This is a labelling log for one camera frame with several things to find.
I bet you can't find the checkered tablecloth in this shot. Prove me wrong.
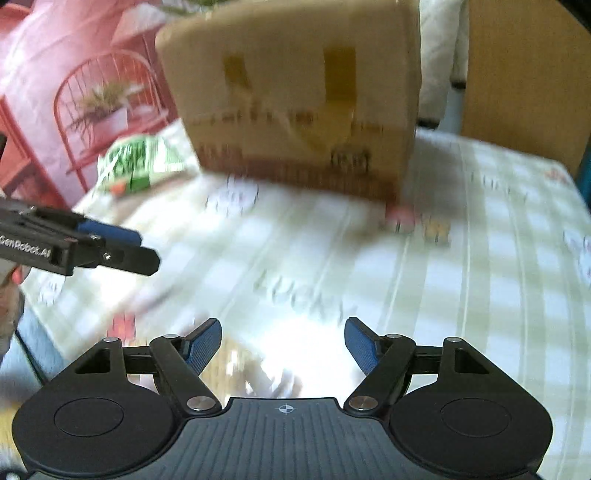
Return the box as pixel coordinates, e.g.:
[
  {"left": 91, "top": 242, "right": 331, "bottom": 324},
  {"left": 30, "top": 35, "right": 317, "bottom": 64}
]
[{"left": 21, "top": 117, "right": 591, "bottom": 480}]

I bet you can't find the person's left hand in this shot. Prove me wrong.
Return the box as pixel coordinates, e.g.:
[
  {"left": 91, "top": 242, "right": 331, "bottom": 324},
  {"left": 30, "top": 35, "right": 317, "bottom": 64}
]
[{"left": 0, "top": 265, "right": 25, "bottom": 365}]

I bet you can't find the wooden board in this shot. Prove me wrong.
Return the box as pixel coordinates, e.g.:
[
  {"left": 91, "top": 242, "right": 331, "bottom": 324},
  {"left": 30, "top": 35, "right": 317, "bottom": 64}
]
[{"left": 461, "top": 0, "right": 591, "bottom": 177}]

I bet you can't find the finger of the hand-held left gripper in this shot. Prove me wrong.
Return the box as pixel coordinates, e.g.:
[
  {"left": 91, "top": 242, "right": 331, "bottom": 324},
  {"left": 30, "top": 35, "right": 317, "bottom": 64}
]
[{"left": 76, "top": 220, "right": 161, "bottom": 278}]

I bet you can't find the brown cardboard box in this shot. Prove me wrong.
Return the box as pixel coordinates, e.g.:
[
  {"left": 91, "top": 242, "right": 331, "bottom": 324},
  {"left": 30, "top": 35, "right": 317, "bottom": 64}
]
[{"left": 154, "top": 0, "right": 424, "bottom": 205}]

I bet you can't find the bright green snack bag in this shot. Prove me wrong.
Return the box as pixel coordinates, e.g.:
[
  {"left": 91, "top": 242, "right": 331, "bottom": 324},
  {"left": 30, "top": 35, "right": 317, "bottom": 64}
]
[{"left": 96, "top": 134, "right": 188, "bottom": 195}]

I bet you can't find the white quilted jacket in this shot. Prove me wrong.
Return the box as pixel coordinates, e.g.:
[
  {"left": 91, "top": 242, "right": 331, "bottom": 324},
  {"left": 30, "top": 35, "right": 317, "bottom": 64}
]
[{"left": 417, "top": 0, "right": 470, "bottom": 131}]

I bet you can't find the red printed backdrop cloth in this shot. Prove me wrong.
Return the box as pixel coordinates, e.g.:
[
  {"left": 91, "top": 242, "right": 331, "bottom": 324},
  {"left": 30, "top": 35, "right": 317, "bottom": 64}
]
[{"left": 0, "top": 0, "right": 206, "bottom": 210}]

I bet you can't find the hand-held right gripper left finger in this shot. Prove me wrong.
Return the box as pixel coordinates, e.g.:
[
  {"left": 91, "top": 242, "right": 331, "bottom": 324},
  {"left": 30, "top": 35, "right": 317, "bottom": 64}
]
[{"left": 74, "top": 318, "right": 223, "bottom": 415}]

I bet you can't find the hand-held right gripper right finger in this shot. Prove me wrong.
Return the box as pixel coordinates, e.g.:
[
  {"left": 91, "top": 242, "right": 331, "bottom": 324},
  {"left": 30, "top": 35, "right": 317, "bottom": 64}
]
[{"left": 344, "top": 316, "right": 491, "bottom": 411}]

